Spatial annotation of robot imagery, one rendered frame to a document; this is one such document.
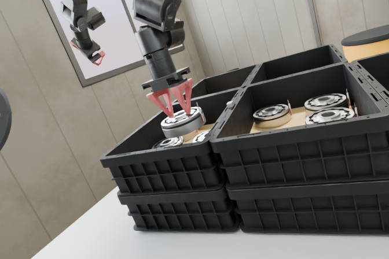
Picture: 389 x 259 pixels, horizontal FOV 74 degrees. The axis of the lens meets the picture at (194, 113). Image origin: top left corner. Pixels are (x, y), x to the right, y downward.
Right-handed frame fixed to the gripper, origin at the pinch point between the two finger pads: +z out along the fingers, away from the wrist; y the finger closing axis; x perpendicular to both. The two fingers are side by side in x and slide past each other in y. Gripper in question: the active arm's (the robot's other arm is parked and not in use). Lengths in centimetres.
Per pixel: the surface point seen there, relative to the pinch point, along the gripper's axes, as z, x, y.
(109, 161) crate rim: 5.0, 11.1, 16.1
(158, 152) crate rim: 5.1, 9.4, 1.8
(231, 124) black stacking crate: 6.9, -5.1, -9.4
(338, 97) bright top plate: 12.5, -26.8, -30.7
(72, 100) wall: -8, -76, 152
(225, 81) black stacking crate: 8, -68, 18
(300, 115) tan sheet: 15.2, -24.7, -20.7
